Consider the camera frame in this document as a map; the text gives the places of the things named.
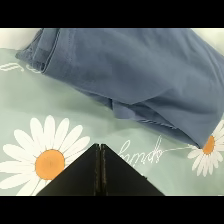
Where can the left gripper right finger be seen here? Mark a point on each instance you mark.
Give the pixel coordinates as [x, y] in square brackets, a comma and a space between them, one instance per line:
[125, 176]

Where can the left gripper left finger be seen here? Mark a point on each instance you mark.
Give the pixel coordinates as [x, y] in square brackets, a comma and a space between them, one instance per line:
[78, 176]

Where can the blue T-shirt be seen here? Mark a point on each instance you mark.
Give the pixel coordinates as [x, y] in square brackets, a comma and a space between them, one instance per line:
[140, 70]

